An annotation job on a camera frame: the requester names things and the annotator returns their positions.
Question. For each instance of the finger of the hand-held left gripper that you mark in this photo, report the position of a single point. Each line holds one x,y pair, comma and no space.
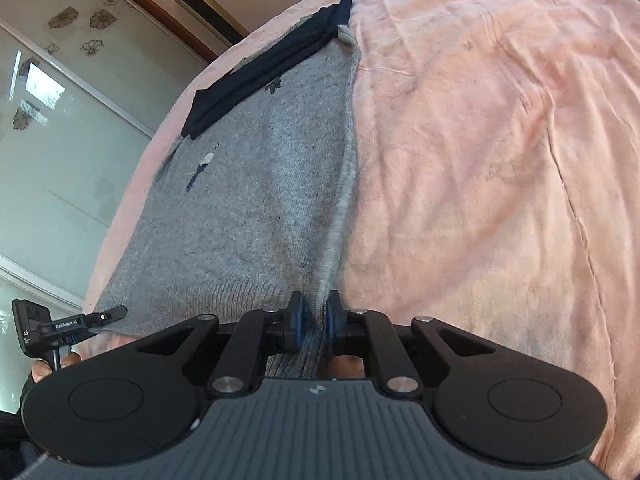
105,316

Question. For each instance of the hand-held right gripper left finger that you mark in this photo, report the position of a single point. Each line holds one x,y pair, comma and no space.
296,321

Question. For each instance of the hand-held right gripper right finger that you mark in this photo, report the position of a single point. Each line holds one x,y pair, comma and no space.
332,321

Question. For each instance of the grey knitted sweater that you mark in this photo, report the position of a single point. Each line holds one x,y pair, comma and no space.
250,185

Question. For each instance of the person's left hand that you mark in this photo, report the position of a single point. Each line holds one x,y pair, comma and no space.
42,372

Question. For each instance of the flower-patterned wardrobe door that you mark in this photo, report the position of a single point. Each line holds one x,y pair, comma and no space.
60,160

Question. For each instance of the pink blanket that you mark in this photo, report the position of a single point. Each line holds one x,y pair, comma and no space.
475,160

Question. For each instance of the gold tower air conditioner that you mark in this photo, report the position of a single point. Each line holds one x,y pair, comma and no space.
200,2

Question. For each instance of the brown wooden door frame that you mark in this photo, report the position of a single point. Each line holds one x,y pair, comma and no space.
150,7

